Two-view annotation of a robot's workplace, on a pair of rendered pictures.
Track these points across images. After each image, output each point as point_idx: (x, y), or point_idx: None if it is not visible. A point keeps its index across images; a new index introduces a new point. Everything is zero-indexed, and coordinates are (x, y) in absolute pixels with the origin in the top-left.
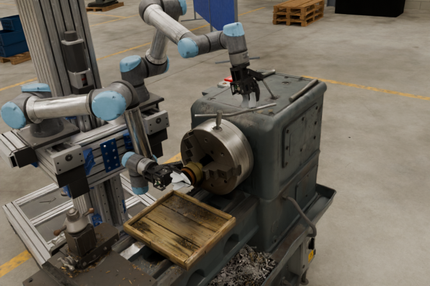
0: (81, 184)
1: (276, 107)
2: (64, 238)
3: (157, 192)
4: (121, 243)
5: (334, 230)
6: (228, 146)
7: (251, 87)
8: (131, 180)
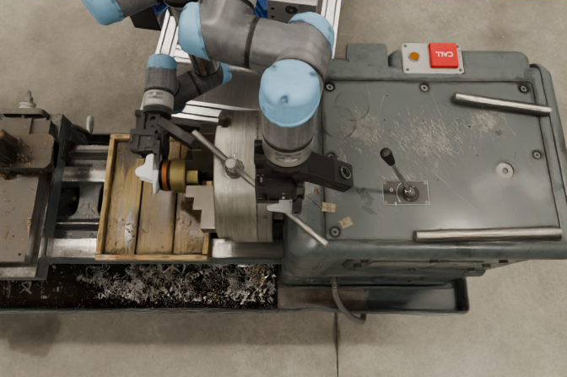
0: (147, 18)
1: (367, 226)
2: (30, 105)
3: (374, 26)
4: (97, 153)
5: (485, 293)
6: (219, 210)
7: (283, 197)
8: None
